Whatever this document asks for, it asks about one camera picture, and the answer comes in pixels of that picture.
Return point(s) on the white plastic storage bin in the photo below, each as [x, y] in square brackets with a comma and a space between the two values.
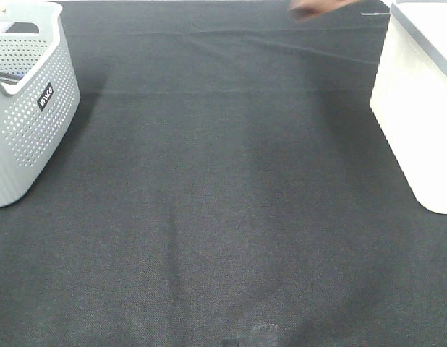
[409, 97]

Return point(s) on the brown towel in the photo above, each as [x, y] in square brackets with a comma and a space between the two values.
[301, 10]

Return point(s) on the grey perforated plastic basket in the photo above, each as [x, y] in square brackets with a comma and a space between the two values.
[39, 94]

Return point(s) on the black table cloth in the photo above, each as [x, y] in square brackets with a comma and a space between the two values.
[223, 179]

